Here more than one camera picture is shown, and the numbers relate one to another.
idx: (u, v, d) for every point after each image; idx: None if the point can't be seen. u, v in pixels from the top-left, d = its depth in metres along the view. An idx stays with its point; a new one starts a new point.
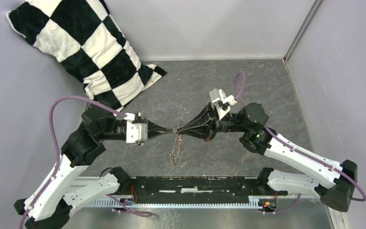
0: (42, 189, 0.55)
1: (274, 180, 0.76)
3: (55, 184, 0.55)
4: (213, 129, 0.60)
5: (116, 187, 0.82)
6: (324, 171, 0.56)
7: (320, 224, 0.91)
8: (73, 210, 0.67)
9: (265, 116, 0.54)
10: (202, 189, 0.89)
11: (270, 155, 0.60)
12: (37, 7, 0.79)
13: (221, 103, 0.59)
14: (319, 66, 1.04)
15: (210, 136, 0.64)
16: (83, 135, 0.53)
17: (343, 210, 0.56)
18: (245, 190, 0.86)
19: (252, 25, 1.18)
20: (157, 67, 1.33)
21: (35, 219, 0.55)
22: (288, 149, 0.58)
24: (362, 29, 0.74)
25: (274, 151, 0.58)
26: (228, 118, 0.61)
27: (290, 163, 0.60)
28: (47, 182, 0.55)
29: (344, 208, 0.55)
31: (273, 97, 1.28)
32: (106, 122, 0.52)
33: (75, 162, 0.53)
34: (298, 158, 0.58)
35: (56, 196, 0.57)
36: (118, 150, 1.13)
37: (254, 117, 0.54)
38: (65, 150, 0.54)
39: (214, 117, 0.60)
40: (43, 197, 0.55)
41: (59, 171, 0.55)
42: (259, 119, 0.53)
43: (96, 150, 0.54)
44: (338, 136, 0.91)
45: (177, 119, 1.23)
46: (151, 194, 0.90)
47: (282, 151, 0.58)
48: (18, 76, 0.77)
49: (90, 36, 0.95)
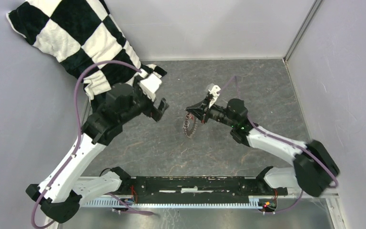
0: (62, 168, 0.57)
1: (269, 174, 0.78)
3: (76, 162, 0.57)
4: (205, 112, 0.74)
5: (118, 184, 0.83)
6: (289, 148, 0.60)
7: (320, 225, 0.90)
8: (85, 199, 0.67)
9: (243, 107, 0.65)
10: (202, 189, 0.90)
11: (256, 145, 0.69)
12: (36, 7, 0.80)
13: (209, 93, 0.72)
14: (319, 66, 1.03)
15: (204, 119, 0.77)
16: (102, 116, 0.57)
17: (318, 192, 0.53)
18: (245, 190, 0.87)
19: (253, 25, 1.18)
20: (157, 67, 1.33)
21: (53, 200, 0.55)
22: (262, 135, 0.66)
24: (362, 28, 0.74)
25: (252, 138, 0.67)
26: (218, 109, 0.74)
27: (269, 149, 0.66)
28: (68, 161, 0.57)
29: (315, 187, 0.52)
31: (273, 97, 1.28)
32: (128, 99, 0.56)
33: (96, 139, 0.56)
34: (269, 140, 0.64)
35: (73, 177, 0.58)
36: (118, 150, 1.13)
37: (233, 107, 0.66)
38: (85, 129, 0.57)
39: (206, 103, 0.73)
40: (63, 177, 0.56)
41: (80, 149, 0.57)
42: (236, 110, 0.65)
43: (115, 126, 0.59)
44: (338, 136, 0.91)
45: (177, 119, 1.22)
46: (151, 194, 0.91)
47: (258, 136, 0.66)
48: (17, 75, 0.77)
49: (90, 36, 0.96)
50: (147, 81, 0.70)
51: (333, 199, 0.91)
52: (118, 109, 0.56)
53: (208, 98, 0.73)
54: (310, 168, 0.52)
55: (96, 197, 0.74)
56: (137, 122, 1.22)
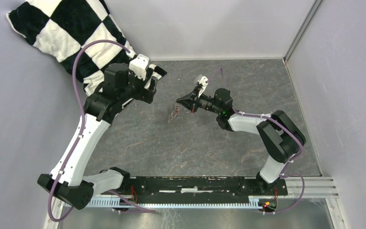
0: (72, 150, 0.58)
1: (262, 169, 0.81)
3: (85, 141, 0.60)
4: (194, 102, 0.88)
5: (120, 179, 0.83)
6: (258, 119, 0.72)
7: (320, 225, 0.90)
8: (96, 189, 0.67)
9: (229, 97, 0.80)
10: (202, 189, 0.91)
11: (238, 127, 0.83)
12: (36, 7, 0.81)
13: (199, 84, 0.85)
14: (319, 66, 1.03)
15: (194, 109, 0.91)
16: (101, 96, 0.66)
17: (282, 153, 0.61)
18: (245, 190, 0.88)
19: (253, 25, 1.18)
20: (157, 67, 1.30)
21: (69, 183, 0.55)
22: (239, 116, 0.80)
24: (362, 28, 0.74)
25: (232, 119, 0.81)
26: (207, 98, 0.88)
27: (249, 129, 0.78)
28: (76, 141, 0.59)
29: (277, 147, 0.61)
31: (273, 97, 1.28)
32: (125, 76, 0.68)
33: (102, 115, 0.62)
34: (245, 119, 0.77)
35: (84, 159, 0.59)
36: (118, 150, 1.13)
37: (219, 96, 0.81)
38: (87, 109, 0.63)
39: (195, 94, 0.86)
40: (75, 159, 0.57)
41: (86, 129, 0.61)
42: (223, 99, 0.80)
43: (116, 103, 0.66)
44: (338, 136, 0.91)
45: (177, 119, 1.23)
46: (151, 194, 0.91)
47: (237, 117, 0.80)
48: (18, 75, 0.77)
49: (90, 36, 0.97)
50: (137, 62, 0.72)
51: (333, 199, 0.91)
52: (118, 87, 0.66)
53: (198, 89, 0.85)
54: (270, 129, 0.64)
55: (104, 189, 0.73)
56: (137, 122, 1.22)
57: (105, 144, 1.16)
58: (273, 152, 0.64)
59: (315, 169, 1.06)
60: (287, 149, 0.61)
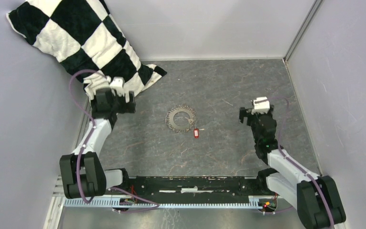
0: (89, 136, 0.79)
1: (272, 178, 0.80)
3: (98, 130, 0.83)
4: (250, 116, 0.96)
5: (120, 176, 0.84)
6: (299, 174, 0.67)
7: None
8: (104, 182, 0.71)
9: (273, 126, 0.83)
10: (202, 189, 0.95)
11: (274, 165, 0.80)
12: (36, 7, 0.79)
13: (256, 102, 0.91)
14: (319, 66, 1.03)
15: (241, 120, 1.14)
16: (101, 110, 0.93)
17: (313, 223, 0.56)
18: (245, 190, 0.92)
19: (253, 25, 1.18)
20: (157, 67, 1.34)
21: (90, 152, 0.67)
22: (282, 157, 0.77)
24: (362, 28, 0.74)
25: (272, 155, 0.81)
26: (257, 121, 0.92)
27: (284, 172, 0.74)
28: (92, 130, 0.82)
29: (309, 213, 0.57)
31: (273, 97, 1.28)
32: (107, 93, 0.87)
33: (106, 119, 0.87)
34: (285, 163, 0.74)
35: (97, 143, 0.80)
36: (118, 150, 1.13)
37: (264, 121, 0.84)
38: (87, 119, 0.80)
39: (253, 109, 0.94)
40: (92, 140, 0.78)
41: (96, 124, 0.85)
42: (266, 125, 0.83)
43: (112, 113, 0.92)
44: (338, 136, 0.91)
45: (177, 119, 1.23)
46: (151, 194, 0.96)
47: (277, 157, 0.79)
48: (18, 75, 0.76)
49: (90, 36, 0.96)
50: (113, 83, 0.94)
51: None
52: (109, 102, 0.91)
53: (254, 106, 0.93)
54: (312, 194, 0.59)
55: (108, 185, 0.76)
56: (137, 122, 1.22)
57: (105, 144, 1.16)
58: (305, 217, 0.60)
59: (315, 169, 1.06)
60: (320, 221, 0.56)
